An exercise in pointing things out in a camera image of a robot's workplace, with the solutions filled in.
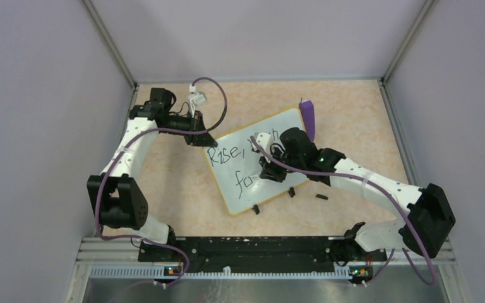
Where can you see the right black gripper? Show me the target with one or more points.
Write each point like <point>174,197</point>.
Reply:
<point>269,170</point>

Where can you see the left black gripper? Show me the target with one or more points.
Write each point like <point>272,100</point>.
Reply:
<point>204,139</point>

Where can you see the yellow-framed whiteboard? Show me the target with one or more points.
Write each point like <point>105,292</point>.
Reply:
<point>233,163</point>

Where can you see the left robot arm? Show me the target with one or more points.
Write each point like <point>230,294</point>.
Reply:
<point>116,198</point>

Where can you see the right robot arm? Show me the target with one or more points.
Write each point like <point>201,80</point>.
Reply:
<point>424,217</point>

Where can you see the purple eraser holder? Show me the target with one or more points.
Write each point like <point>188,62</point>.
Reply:
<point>306,108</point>

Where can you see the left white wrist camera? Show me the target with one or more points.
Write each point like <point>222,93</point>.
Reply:
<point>195,98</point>

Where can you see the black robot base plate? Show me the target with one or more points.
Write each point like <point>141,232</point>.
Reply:
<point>306,254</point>

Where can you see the white cable duct rail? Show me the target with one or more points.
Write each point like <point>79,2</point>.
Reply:
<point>157,272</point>

